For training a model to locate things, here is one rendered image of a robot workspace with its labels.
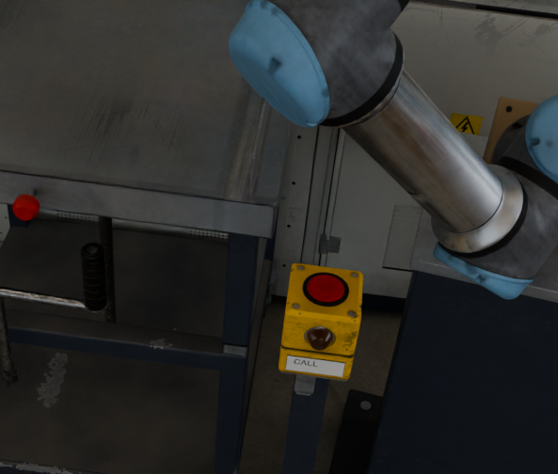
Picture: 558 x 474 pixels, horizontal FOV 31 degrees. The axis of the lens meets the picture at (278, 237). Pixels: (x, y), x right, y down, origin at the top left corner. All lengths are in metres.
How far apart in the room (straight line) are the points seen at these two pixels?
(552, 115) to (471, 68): 0.70
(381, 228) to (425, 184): 1.07
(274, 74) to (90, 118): 0.54
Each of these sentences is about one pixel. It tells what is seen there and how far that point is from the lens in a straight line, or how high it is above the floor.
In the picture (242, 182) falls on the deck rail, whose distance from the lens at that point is 1.27.
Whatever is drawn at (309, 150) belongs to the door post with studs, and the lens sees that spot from 2.04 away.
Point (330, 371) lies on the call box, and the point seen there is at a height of 0.82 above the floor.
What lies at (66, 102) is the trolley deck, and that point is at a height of 0.85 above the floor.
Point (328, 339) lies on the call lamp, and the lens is 1.05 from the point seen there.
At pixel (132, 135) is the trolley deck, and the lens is 1.35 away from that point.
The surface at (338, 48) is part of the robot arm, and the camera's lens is 0.89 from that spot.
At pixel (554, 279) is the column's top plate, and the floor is 0.75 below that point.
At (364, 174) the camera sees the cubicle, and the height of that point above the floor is 0.40.
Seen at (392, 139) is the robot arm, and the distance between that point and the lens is 1.00.
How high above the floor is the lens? 1.65
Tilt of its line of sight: 42 degrees down
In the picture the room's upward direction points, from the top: 6 degrees clockwise
